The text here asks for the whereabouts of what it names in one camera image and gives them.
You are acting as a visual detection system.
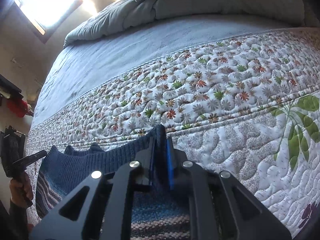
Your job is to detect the striped blue knit sweater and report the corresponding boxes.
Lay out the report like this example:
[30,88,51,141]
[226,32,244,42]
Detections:
[35,125,190,239]

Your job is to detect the person's left hand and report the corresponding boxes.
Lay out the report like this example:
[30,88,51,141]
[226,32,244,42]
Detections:
[9,172,34,209]

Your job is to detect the red bag on rack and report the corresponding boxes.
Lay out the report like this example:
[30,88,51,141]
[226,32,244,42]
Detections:
[7,98,34,118]

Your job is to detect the floral quilted bedspread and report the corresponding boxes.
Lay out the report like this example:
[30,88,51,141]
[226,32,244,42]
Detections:
[27,15,319,239]

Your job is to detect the bright window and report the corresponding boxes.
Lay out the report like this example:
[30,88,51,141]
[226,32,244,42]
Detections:
[11,0,126,43]

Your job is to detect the grey-green rumpled duvet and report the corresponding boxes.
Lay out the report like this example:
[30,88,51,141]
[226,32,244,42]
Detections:
[64,0,319,47]

